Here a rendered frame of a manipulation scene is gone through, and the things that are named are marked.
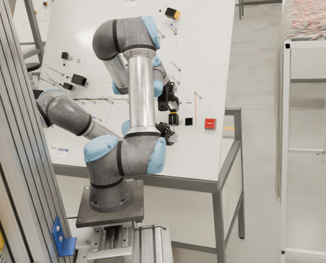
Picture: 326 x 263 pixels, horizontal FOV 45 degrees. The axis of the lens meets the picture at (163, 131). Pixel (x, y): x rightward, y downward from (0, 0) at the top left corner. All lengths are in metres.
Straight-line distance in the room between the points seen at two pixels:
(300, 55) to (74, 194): 3.11
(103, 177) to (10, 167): 0.42
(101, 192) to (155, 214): 0.98
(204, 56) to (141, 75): 0.86
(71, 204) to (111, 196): 1.24
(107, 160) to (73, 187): 1.20
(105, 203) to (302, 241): 1.89
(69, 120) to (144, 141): 0.34
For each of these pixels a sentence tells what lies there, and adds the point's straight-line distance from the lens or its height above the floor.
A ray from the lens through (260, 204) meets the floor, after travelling 3.26.
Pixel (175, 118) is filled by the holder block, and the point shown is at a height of 1.15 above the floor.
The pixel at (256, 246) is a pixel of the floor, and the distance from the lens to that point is 2.89.
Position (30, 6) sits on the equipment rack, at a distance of 2.63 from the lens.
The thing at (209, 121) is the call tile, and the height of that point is 1.12.
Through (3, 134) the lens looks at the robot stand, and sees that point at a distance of 0.89.
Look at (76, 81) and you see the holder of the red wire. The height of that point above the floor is 1.31.
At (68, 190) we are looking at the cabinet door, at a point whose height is 0.66.
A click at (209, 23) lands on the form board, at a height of 1.54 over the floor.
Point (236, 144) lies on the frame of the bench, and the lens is 2.42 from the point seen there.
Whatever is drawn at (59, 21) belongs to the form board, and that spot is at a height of 1.59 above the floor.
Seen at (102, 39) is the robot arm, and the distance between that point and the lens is 1.37.
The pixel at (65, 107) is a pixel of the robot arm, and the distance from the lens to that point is 1.46.
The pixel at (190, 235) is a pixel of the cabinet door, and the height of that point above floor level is 0.47.
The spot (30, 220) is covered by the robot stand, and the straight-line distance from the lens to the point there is 1.00.
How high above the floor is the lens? 1.93
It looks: 25 degrees down
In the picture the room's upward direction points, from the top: 7 degrees counter-clockwise
